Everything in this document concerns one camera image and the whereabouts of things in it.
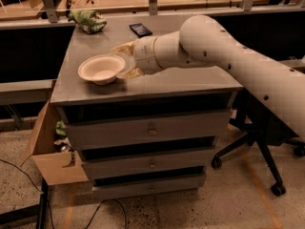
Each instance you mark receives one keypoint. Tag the brown cardboard box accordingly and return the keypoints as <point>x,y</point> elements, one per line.
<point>55,167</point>

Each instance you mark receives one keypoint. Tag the white paper bowl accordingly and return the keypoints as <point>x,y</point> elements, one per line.
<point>101,69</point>

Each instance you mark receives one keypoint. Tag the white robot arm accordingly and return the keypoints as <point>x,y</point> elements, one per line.
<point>203,42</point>

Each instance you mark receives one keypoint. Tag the grey drawer cabinet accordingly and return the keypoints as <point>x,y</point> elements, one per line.
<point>174,91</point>

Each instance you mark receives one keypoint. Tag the grey bottom drawer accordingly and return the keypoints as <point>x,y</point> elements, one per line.
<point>149,186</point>

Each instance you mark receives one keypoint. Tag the black office chair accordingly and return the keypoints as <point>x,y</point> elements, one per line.
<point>265,129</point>

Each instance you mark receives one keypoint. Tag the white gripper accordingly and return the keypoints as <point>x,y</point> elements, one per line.
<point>145,55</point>

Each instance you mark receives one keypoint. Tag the green item in box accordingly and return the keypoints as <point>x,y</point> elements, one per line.
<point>60,128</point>

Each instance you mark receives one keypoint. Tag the black metal stand leg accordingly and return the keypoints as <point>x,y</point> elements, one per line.
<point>37,210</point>

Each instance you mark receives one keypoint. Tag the grey middle drawer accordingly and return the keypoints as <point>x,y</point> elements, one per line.
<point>147,163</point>

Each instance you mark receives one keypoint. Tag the grey drawer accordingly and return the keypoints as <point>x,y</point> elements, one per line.
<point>149,186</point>
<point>147,129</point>
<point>147,163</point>

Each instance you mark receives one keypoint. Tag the grey top drawer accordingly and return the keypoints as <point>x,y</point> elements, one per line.
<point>147,129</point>

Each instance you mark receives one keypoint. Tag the dark blue rxbar wrapper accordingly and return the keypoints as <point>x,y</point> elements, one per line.
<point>140,30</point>

